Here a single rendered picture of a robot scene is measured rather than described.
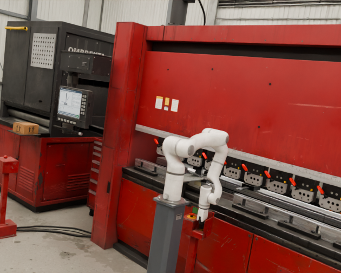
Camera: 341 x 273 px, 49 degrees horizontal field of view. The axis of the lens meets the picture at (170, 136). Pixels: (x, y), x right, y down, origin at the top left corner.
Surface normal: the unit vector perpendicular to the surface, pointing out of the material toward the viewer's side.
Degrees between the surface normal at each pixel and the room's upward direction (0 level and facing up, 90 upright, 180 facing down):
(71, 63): 90
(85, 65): 90
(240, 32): 90
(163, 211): 90
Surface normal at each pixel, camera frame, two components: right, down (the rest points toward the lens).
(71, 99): -0.62, 0.02
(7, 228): 0.71, 0.19
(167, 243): 0.08, 0.15
